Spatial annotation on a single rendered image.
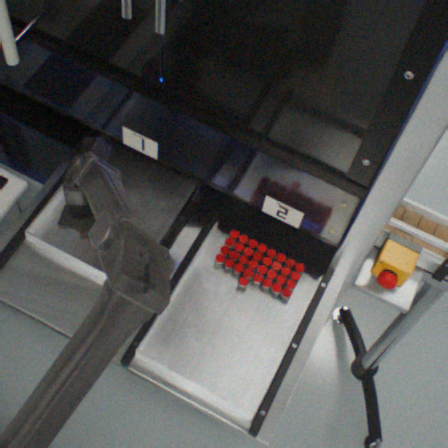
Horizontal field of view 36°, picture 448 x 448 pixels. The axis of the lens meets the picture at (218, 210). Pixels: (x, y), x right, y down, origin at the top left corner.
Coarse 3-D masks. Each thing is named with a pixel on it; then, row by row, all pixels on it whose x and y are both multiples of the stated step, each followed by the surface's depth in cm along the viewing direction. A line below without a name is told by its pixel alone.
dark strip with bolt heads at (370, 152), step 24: (432, 0) 88; (432, 24) 91; (408, 48) 95; (432, 48) 94; (408, 72) 98; (384, 96) 104; (408, 96) 102; (384, 120) 108; (360, 144) 115; (384, 144) 112; (360, 168) 120
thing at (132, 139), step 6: (126, 132) 146; (132, 132) 145; (126, 138) 148; (132, 138) 147; (138, 138) 146; (144, 138) 145; (126, 144) 150; (132, 144) 149; (138, 144) 148; (150, 144) 145; (156, 144) 144; (138, 150) 150; (150, 150) 147; (156, 150) 146; (156, 156) 148
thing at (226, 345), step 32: (192, 288) 146; (224, 288) 147; (160, 320) 142; (192, 320) 142; (224, 320) 143; (256, 320) 144; (288, 320) 144; (160, 352) 138; (192, 352) 139; (224, 352) 140; (256, 352) 140; (192, 384) 134; (224, 384) 136; (256, 384) 137
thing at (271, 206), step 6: (270, 198) 140; (264, 204) 142; (270, 204) 141; (276, 204) 140; (282, 204) 139; (264, 210) 144; (270, 210) 143; (276, 210) 142; (282, 210) 141; (294, 210) 139; (276, 216) 144; (282, 216) 143; (288, 216) 142; (294, 216) 141; (300, 216) 140; (288, 222) 143; (294, 222) 142
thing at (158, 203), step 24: (120, 144) 163; (120, 168) 160; (144, 168) 160; (168, 168) 161; (144, 192) 157; (168, 192) 158; (192, 192) 155; (48, 216) 152; (144, 216) 154; (168, 216) 155; (48, 240) 149; (72, 240) 149; (96, 264) 147
